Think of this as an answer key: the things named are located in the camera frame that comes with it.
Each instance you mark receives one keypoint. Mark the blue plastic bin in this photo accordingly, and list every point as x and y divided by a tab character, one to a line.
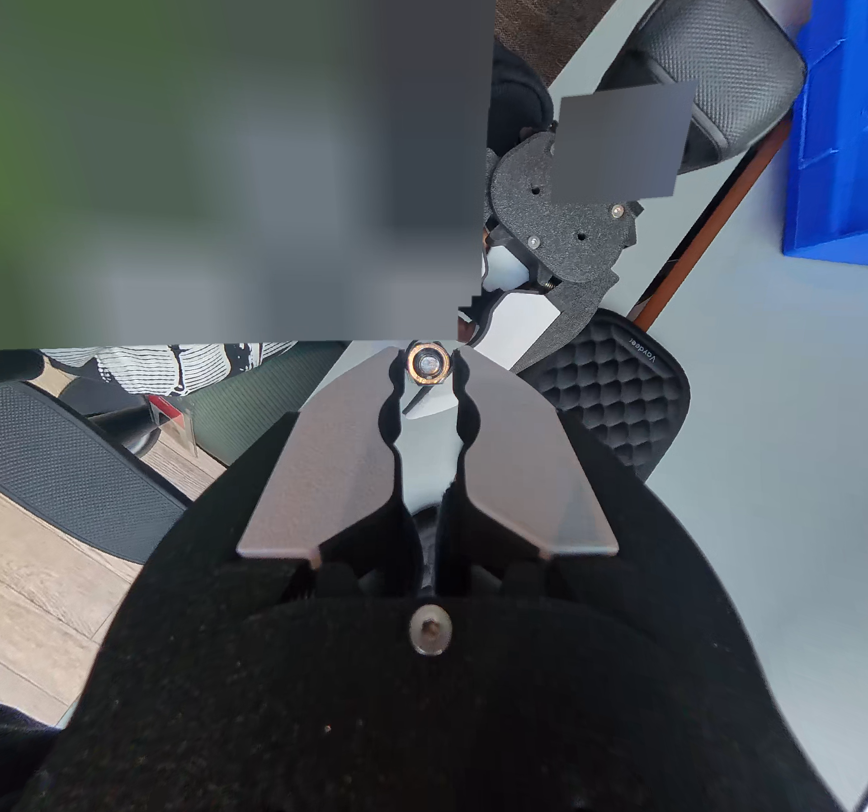
827	148

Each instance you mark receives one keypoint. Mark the steel hex bolt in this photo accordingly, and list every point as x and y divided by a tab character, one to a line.
427	368

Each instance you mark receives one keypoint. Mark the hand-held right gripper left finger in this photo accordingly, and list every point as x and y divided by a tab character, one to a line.
319	480

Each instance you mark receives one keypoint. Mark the person's left hand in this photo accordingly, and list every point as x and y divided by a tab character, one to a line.
519	100

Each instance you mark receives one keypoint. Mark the person's black office chair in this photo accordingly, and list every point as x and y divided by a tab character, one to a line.
68	473

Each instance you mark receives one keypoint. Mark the steel hex nut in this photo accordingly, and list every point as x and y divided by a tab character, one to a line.
411	364

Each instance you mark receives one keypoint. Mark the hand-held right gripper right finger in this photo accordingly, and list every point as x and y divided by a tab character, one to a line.
536	480

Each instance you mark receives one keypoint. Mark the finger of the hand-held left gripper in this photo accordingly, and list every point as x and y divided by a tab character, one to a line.
522	324

